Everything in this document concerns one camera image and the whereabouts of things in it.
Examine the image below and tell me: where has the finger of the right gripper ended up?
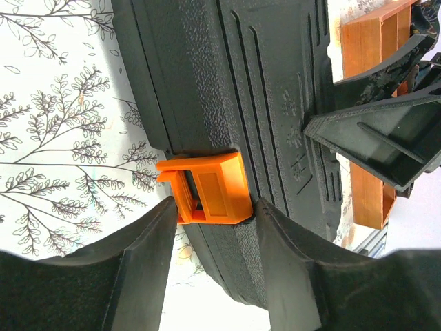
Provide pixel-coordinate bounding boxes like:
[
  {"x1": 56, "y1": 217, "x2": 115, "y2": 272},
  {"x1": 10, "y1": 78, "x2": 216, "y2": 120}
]
[
  {"x1": 304, "y1": 93, "x2": 440, "y2": 192},
  {"x1": 334, "y1": 34, "x2": 438, "y2": 112}
]

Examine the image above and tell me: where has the wooden compartment tray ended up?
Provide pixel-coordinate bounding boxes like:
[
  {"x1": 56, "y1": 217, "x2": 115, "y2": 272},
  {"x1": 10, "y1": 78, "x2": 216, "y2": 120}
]
[{"x1": 339, "y1": 0, "x2": 424, "y2": 230}]

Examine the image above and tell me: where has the black plastic tool case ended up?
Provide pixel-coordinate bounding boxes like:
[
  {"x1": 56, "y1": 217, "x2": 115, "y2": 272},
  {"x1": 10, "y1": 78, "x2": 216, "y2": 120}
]
[{"x1": 110, "y1": 0, "x2": 344, "y2": 310}]

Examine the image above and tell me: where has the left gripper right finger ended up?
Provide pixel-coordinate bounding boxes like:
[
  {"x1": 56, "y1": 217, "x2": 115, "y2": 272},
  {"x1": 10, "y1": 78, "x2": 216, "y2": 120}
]
[{"x1": 255, "y1": 199, "x2": 440, "y2": 330}]

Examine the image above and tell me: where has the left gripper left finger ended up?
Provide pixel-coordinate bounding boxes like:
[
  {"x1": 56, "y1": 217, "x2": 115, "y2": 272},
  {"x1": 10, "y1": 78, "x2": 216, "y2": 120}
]
[{"x1": 1, "y1": 198, "x2": 177, "y2": 330}]

